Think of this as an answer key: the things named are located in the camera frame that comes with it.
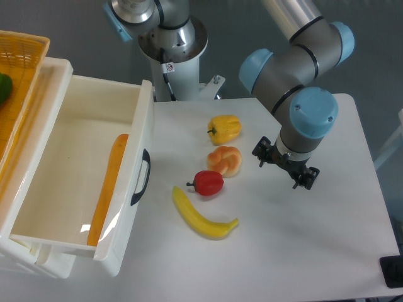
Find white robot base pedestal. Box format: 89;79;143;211
138;16;225;102

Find orange carrot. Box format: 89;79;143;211
87;133;129;247

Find yellow woven basket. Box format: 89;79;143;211
1;30;50;174

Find white drawer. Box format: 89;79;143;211
11;75;154;276

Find black device at edge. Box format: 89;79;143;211
379;255;403;288

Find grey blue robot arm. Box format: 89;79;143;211
103;1;355;189

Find yellow bell pepper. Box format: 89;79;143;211
207;115;242;145

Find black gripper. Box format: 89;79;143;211
252;136;320;190

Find red bell pepper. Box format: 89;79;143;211
186;171;224;196

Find yellow banana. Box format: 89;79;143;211
172;186;239;240

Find knotted bread roll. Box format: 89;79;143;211
207;146;242;178

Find green vegetable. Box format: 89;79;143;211
0;73;13;104

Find black cable on pedestal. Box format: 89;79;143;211
159;47;179;102

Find white drawer cabinet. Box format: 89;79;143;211
1;57;75;278

